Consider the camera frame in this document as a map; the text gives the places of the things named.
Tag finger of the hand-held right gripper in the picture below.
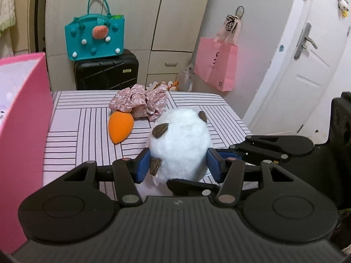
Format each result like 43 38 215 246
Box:
229 135 315 161
167 179 220 196

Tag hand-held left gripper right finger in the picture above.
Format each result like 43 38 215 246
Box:
206 148 297 208

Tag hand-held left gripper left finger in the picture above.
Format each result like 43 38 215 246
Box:
64 147 151 207

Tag white round plush toy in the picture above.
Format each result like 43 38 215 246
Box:
145 108 214 187

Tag pink storage box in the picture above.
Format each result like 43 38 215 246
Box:
0 52 54 255

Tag orange makeup sponge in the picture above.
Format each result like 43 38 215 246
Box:
108 111 135 144

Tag white door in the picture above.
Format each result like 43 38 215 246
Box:
241 0 351 143

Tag pink floral cloth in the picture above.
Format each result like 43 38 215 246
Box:
109 84 171 122

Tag white scalloped basket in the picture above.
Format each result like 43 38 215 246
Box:
147 80 179 91

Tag clear plastic bag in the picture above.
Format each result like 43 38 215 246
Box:
183 63 196 92

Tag black suitcase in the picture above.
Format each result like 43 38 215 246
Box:
73 49 139 91

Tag pink paper bag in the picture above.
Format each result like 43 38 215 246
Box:
194 23 238 92

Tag teal felt handbag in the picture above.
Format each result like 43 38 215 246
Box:
65 0 125 61

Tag beige wardrobe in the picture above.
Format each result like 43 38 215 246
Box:
44 0 216 91

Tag small duck ornament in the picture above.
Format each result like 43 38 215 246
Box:
337 0 350 20

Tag cream knitted cardigan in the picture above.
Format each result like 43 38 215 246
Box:
0 0 16 37

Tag silver door handle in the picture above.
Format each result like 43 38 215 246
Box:
294 23 319 60

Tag black hair ties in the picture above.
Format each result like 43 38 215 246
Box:
225 5 245 33

